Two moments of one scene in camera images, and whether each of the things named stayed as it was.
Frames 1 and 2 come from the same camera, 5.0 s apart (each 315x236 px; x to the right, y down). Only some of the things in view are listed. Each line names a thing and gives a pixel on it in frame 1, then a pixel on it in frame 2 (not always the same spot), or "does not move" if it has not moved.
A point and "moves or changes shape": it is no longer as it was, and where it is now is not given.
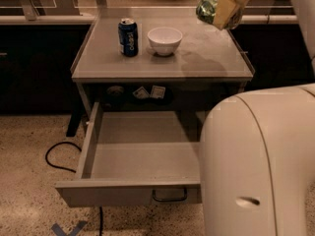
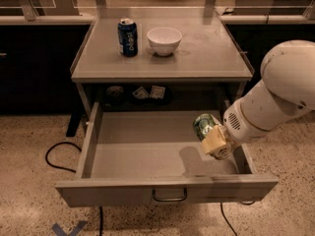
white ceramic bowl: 164,40 does not move
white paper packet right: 157,91 does not move
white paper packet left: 141,93 does not move
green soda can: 206,10 moves or changes shape
